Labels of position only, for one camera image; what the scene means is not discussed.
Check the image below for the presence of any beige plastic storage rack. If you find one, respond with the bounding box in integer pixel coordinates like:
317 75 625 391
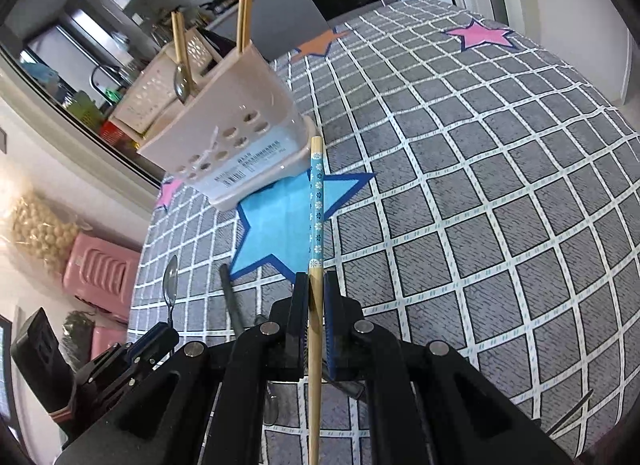
108 27 222 142

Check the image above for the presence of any kitchen faucet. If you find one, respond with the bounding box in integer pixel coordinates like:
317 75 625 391
89 64 130 105

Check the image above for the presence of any bag of round snacks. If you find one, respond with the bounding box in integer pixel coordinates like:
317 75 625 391
10 193 82 274

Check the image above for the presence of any blue patterned bamboo chopstick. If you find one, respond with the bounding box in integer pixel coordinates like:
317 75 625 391
307 136 324 465

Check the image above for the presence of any pink plastic stool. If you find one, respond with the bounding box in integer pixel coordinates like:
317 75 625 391
62 233 140 323

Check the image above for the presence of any beige plastic utensil holder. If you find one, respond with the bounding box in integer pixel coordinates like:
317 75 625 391
139 44 317 211

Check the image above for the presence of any dark grey steel spoon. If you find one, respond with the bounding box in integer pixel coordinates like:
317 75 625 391
174 63 191 104

